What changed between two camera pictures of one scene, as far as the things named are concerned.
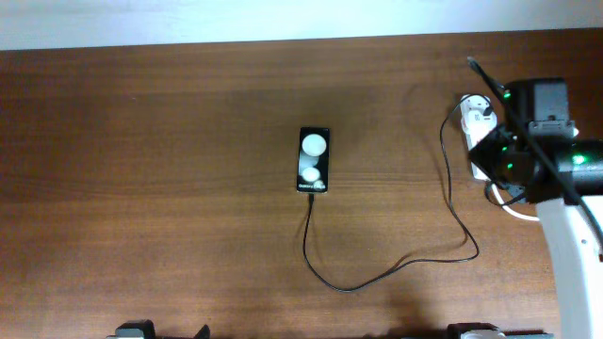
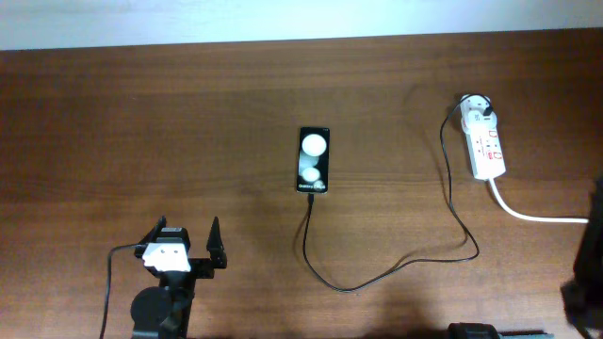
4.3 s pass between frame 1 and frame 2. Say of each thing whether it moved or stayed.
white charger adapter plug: stayed
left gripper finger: moved
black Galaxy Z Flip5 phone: stayed
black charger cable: stayed
